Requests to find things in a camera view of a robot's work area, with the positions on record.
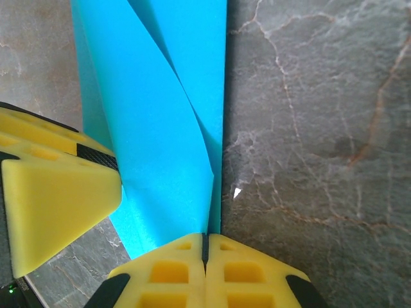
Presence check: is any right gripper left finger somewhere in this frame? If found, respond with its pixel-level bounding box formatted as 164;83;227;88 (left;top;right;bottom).
86;233;206;308

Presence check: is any blue cloth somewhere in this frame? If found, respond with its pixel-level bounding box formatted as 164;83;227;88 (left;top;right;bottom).
69;0;229;261

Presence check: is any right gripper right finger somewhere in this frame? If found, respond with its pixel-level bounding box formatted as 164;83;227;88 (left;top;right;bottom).
205;233;328;308

